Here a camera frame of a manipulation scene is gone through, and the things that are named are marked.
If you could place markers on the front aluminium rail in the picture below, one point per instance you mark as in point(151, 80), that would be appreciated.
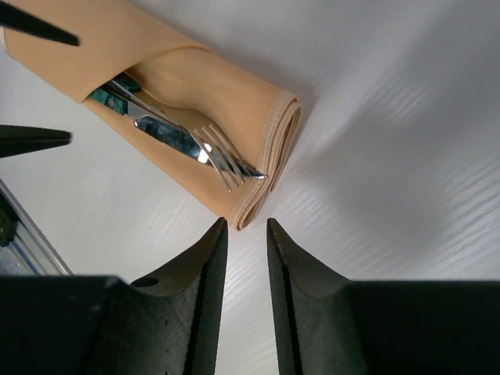
point(24, 248)

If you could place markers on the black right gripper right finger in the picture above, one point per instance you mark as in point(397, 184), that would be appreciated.
point(327, 324)

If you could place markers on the green handled knife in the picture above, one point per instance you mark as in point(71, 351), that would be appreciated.
point(231, 169)

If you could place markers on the green handled fork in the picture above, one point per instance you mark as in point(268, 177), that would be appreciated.
point(188, 118)

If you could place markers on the beige cloth napkin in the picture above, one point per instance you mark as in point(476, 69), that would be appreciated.
point(176, 73)

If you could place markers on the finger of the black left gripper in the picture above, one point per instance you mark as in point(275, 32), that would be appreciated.
point(18, 140)
point(14, 18)

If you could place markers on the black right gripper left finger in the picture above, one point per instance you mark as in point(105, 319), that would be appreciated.
point(166, 322)

